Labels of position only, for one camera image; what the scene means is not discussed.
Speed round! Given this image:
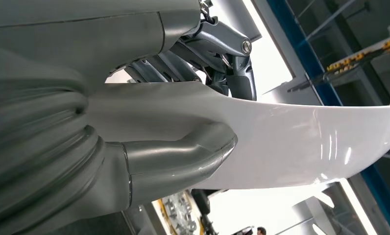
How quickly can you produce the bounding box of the black remote controller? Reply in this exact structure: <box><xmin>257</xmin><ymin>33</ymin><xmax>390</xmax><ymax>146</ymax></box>
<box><xmin>190</xmin><ymin>189</ymin><xmax>219</xmax><ymax>235</ymax></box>

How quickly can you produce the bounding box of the silver wheel hubcap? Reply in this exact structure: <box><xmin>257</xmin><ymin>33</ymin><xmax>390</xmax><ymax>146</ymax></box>
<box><xmin>162</xmin><ymin>190</ymin><xmax>206</xmax><ymax>235</ymax></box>

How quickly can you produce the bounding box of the blue vertical beam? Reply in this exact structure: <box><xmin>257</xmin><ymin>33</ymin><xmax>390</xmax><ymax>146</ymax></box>
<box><xmin>266</xmin><ymin>0</ymin><xmax>390</xmax><ymax>235</ymax></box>

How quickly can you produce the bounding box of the rack with yellow items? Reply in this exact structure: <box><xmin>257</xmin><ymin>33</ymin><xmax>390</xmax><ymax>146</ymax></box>
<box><xmin>321</xmin><ymin>32</ymin><xmax>390</xmax><ymax>85</ymax></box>

